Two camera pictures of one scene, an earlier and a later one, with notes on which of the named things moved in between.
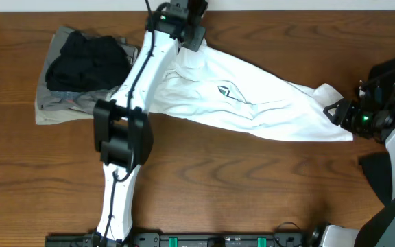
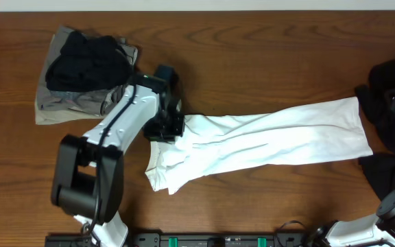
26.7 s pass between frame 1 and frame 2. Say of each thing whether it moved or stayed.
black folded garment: stayed
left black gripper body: moved
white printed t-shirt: moved
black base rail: stayed
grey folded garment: stayed
